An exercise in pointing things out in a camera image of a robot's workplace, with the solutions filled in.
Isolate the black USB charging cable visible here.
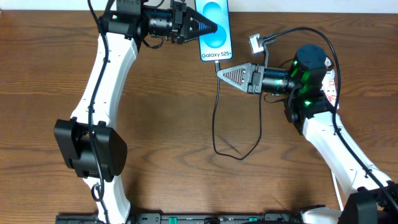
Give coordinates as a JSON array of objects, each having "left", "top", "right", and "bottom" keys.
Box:
[{"left": 211, "top": 60, "right": 264, "bottom": 161}]

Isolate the blue Galaxy smartphone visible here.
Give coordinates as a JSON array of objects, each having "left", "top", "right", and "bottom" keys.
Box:
[{"left": 194, "top": 0, "right": 233, "bottom": 62}]

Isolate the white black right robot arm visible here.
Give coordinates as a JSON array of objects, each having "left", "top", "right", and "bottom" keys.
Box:
[{"left": 216, "top": 45, "right": 397, "bottom": 223}]

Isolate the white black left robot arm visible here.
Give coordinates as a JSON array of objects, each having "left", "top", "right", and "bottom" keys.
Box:
[{"left": 54, "top": 0, "right": 218, "bottom": 223}]

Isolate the white power strip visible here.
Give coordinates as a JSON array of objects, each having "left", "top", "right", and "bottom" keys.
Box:
[{"left": 322, "top": 57, "right": 337, "bottom": 106}]

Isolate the white power strip cord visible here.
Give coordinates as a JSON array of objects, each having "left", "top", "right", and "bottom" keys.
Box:
[{"left": 331, "top": 170, "right": 345, "bottom": 212}]

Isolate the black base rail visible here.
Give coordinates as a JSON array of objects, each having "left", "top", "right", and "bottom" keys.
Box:
[{"left": 55, "top": 212, "right": 303, "bottom": 224}]

